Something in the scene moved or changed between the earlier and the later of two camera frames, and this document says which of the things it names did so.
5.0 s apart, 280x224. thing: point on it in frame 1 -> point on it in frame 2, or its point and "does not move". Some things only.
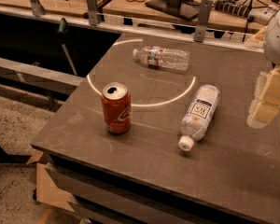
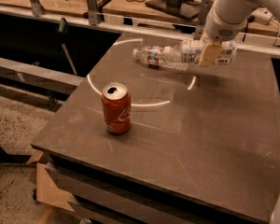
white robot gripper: [278, 36] -> [220, 29]
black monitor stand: [175, 4] does not move
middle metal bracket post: [91, 5] does not move
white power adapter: [261, 15] does not move
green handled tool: [63, 30] does not move
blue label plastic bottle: [199, 115] -> [189, 51]
